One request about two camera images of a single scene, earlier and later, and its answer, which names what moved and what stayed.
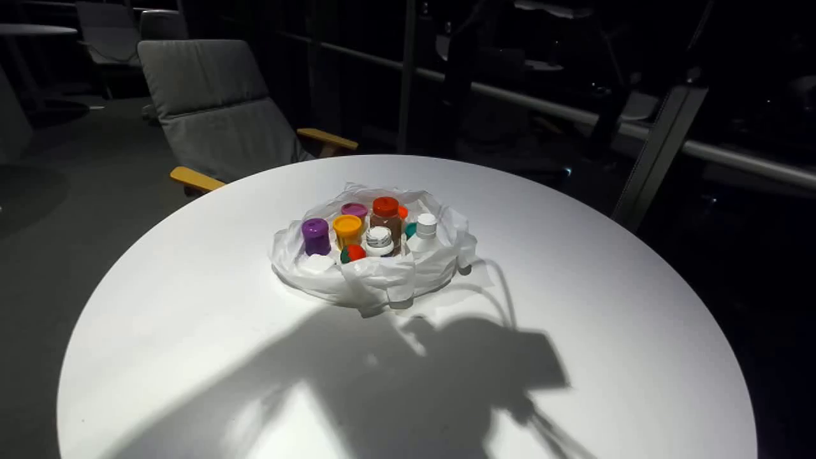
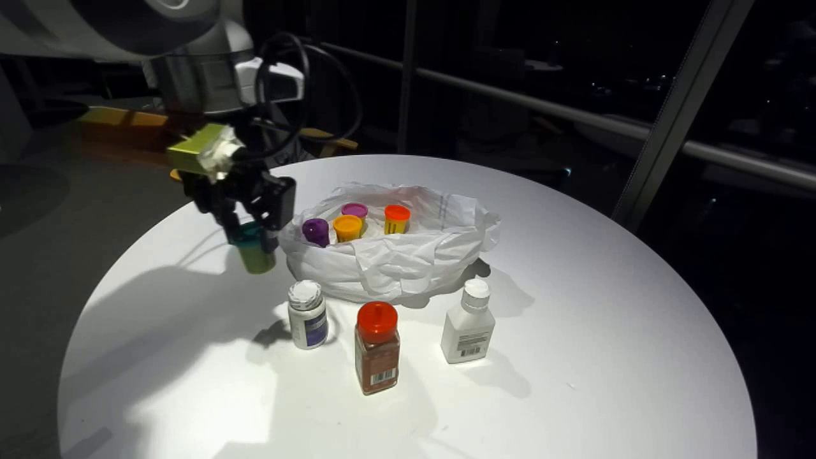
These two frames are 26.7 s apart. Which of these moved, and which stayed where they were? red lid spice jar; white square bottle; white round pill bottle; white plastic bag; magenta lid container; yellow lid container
Moved: white square bottle; red lid spice jar; white round pill bottle; white plastic bag
Stayed: magenta lid container; yellow lid container
